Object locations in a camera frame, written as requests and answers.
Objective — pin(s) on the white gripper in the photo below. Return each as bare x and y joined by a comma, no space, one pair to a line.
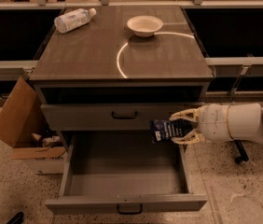
214,122

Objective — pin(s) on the dark blueberry rxbar wrapper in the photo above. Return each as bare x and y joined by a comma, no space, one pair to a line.
165,130

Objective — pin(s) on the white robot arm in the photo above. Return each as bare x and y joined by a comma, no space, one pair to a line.
245,122

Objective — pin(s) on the closed grey upper drawer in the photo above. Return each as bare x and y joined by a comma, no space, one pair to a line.
97,117

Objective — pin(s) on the open grey middle drawer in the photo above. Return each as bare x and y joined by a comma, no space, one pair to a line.
104,169

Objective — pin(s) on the grey drawer cabinet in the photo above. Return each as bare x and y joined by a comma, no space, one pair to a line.
107,63

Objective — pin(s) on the black wheeled base leg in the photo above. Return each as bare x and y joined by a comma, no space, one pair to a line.
242,153

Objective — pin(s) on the white paper bowl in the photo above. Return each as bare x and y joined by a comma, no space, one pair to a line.
144,26

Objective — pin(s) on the clear plastic water bottle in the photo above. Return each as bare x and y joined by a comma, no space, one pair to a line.
74,19

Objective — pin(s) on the open cardboard box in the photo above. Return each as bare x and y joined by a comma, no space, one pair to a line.
23,127

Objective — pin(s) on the black object on floor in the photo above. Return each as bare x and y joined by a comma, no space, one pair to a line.
17,219

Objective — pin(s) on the black upper drawer handle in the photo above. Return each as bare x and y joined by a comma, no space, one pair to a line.
116,115

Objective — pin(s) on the black drawer handle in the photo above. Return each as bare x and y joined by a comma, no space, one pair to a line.
132,209
116,115

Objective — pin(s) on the black middle drawer handle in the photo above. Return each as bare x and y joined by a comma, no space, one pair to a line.
132,209

